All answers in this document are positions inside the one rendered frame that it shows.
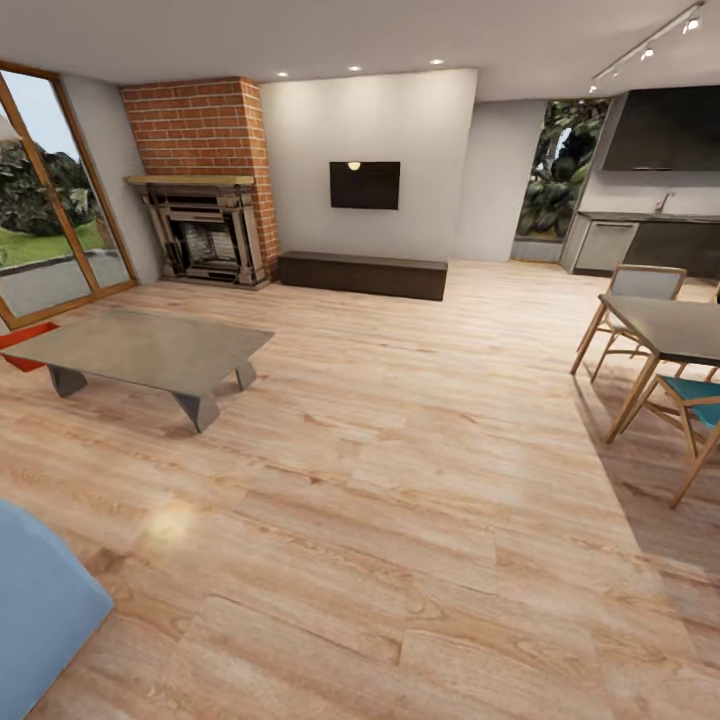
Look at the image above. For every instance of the wall mounted tv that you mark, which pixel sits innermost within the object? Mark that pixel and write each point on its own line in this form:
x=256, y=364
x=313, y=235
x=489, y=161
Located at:
x=365, y=185

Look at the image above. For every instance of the sofa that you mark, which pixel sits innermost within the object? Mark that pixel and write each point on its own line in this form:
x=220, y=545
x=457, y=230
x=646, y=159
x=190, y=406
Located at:
x=49, y=608

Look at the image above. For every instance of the storage box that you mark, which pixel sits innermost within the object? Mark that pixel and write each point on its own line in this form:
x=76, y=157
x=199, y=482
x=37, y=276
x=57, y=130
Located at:
x=20, y=336

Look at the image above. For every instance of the fixed window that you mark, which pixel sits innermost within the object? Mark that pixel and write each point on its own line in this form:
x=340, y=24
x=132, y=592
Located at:
x=568, y=145

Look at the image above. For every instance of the wood fireplace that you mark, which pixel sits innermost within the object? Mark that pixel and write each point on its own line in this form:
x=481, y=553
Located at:
x=207, y=233

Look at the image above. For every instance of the door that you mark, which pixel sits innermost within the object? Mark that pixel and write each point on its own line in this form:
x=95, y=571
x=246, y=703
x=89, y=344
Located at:
x=59, y=246

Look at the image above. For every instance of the coffee table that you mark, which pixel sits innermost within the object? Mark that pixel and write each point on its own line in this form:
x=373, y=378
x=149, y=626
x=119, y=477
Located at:
x=187, y=358

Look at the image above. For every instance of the breakfast table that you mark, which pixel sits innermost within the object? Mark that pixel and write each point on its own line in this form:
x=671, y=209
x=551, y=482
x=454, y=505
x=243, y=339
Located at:
x=672, y=330

